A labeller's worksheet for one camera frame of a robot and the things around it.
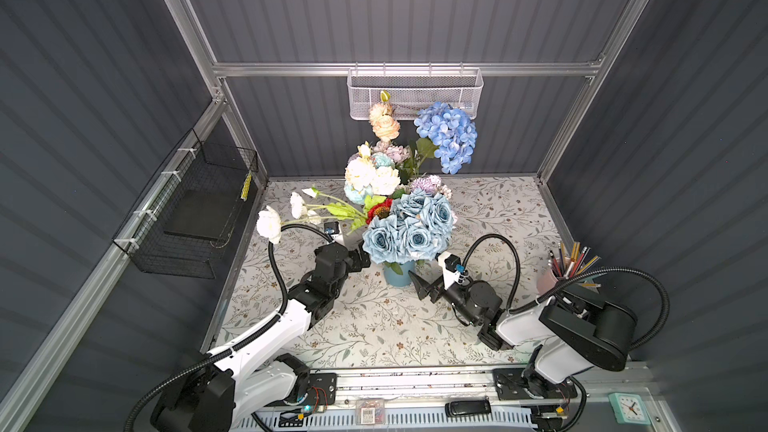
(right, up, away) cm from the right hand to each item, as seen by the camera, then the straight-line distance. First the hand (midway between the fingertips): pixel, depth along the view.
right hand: (425, 265), depth 80 cm
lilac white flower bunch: (-8, +31, +3) cm, 32 cm away
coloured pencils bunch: (+41, -1, +3) cm, 41 cm away
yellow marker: (-50, +21, +3) cm, 55 cm away
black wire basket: (-62, +27, -1) cm, 67 cm away
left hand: (-21, +6, +3) cm, 22 cm away
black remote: (+10, -35, -5) cm, 37 cm away
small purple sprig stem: (+1, +22, -6) cm, 22 cm away
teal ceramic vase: (-7, -5, +7) cm, 12 cm away
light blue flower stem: (-18, +19, -9) cm, 27 cm away
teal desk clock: (+47, -32, -10) cm, 57 cm away
